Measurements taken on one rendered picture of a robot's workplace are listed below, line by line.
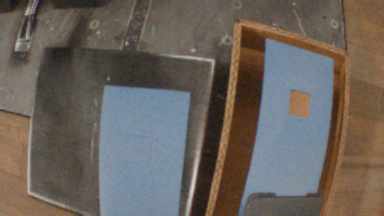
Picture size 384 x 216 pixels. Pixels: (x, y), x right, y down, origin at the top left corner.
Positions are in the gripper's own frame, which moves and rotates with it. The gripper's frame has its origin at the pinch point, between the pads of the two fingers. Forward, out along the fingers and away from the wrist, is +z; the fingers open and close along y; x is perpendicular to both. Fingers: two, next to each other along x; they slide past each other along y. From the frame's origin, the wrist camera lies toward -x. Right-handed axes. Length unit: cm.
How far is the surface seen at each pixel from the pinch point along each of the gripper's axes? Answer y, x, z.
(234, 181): -0.9, 4.0, 10.9
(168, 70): 6.5, 10.5, 13.7
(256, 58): 8.1, 3.7, 16.3
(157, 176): -0.6, 10.1, 8.9
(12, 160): -4.0, 26.9, 9.9
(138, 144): 1.4, 11.9, 10.1
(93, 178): -2.2, 15.8, 8.4
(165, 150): 1.4, 9.7, 10.1
